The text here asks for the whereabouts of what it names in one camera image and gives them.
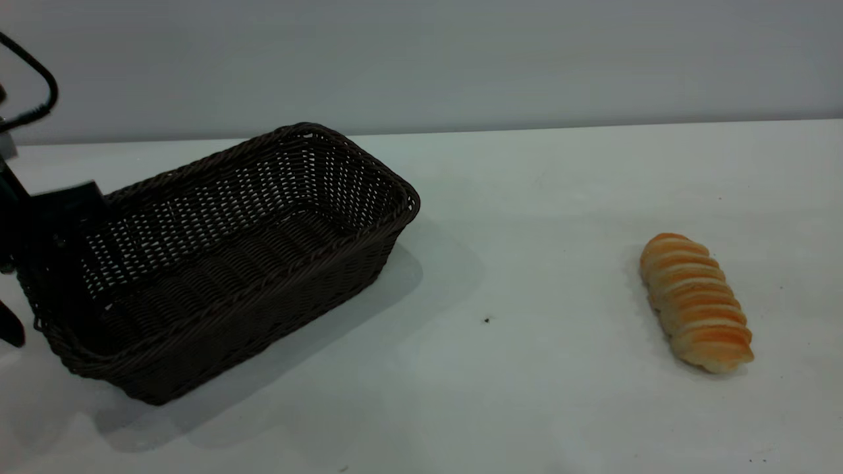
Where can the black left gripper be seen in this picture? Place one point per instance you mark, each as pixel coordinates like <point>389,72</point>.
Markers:
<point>20,224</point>

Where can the dark brown wicker basket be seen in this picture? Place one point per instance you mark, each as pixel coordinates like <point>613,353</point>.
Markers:
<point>224,263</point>

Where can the orange ridged bread roll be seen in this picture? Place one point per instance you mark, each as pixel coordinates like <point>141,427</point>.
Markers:
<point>697,304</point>

